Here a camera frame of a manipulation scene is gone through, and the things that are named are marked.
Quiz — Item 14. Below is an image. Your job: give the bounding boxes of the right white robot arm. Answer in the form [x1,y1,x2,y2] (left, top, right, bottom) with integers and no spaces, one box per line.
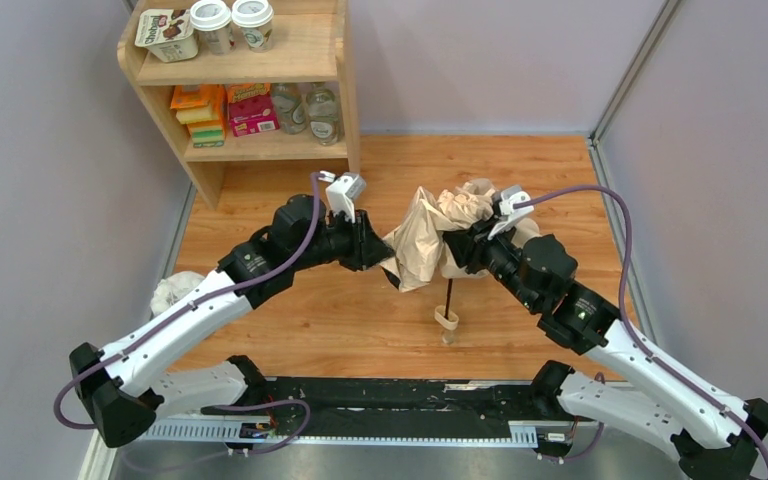
[443,221,768,479]

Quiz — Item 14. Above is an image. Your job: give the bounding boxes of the Chobani yogurt tub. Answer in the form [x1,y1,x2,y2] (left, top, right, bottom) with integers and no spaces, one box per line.
[134,9,199,63]

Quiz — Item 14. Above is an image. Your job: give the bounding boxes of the white crumpled plastic bag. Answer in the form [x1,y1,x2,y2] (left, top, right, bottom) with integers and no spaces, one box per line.
[150,271,205,317]

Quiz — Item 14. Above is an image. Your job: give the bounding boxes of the left white lidded cup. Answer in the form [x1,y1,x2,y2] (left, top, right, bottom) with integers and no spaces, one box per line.
[190,0,235,55]

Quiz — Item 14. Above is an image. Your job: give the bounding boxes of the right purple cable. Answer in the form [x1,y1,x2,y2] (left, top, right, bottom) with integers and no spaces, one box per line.
[513,184,768,480]

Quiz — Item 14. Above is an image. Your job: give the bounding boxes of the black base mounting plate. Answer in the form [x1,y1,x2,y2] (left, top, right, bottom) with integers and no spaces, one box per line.
[199,376,597,442]

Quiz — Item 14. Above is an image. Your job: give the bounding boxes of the orange sponge pack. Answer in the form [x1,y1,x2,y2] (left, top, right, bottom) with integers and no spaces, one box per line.
[170,84,227,148]

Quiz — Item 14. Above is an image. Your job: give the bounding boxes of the right clear glass bottle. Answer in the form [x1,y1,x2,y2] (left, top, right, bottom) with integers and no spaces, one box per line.
[306,82,341,146]

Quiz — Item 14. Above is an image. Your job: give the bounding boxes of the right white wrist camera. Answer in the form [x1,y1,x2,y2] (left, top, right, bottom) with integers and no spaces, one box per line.
[488,185,535,240]

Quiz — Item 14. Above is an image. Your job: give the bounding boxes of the wooden shelf unit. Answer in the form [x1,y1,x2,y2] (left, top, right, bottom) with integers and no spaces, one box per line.
[117,1,361,208]

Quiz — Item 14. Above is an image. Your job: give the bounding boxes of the clear glass bottle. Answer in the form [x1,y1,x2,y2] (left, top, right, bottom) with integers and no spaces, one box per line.
[306,82,341,146]
[270,83,306,135]

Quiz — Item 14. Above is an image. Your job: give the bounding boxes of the white lidded cup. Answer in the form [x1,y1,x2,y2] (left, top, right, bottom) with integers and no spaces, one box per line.
[190,0,235,55]
[231,0,274,53]

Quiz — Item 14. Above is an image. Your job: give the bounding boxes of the beige folding umbrella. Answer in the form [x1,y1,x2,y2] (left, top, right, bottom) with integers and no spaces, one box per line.
[379,177,542,346]

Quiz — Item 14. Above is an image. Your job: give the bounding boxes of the left clear glass bottle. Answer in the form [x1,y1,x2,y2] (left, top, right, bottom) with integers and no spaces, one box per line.
[270,83,306,135]

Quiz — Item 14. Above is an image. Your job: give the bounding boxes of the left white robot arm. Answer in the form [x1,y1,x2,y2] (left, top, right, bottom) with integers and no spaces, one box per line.
[69,194,394,448]

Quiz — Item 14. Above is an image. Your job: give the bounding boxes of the aluminium frame rail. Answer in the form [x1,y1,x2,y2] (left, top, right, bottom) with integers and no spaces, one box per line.
[79,397,723,480]

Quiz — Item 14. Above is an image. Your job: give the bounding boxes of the right white lidded cup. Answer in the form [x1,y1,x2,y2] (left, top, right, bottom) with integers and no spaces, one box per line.
[231,0,274,53]

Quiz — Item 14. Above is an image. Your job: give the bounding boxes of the pink orange snack box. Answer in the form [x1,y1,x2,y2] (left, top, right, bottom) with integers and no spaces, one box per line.
[225,83,280,137]

